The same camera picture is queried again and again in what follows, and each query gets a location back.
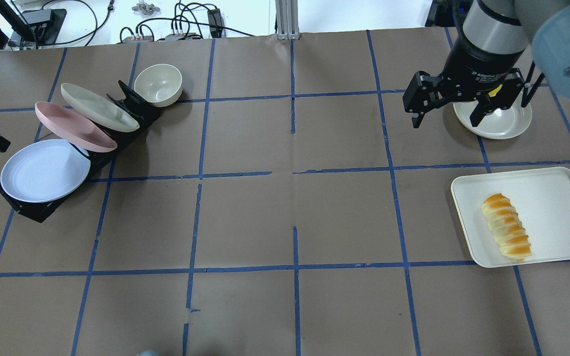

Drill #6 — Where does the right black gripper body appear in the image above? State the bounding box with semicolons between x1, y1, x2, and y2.
441;35;523;107

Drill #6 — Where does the blue plate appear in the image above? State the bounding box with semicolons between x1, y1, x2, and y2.
0;139;91;203

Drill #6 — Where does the orange striped bread roll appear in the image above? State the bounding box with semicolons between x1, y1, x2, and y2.
481;193;531;262

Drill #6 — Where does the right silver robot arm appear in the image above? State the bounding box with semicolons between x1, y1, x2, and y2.
402;0;570;128

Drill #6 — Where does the pink plate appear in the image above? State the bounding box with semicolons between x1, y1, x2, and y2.
35;101;118;153

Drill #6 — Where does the cream white plate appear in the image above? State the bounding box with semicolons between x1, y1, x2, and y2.
60;83;140;133

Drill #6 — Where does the yellow lemon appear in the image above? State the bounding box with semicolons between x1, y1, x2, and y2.
488;84;503;97

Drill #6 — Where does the white shallow bowl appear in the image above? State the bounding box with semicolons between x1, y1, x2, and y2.
453;94;532;140

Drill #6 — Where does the black dish rack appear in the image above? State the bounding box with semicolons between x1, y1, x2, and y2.
0;81;161;223

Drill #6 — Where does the white rectangular tray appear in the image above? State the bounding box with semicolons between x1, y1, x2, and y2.
450;167;570;268

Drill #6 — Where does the small cream bowl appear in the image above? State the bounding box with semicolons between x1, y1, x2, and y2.
133;64;183;108

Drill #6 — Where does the black power adapter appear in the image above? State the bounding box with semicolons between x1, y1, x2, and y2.
207;8;224;38

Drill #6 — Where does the aluminium frame post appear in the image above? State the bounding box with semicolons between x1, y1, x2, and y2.
275;0;300;41

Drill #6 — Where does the black cable bundle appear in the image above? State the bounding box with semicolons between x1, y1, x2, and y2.
119;2;271;43

